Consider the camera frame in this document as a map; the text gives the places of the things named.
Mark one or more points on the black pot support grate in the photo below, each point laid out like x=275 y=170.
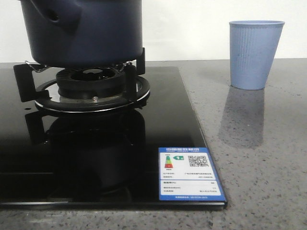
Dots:
x=47 y=97

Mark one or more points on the light blue ribbed plastic cup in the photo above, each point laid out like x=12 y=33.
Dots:
x=253 y=46

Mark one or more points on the blue energy label sticker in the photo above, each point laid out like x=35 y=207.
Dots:
x=188 y=174

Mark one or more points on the dark blue cooking pot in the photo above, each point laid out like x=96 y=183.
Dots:
x=83 y=33

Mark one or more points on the black round gas burner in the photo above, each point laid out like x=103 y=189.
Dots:
x=88 y=83

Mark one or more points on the black glass gas stove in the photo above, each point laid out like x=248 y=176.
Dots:
x=108 y=161

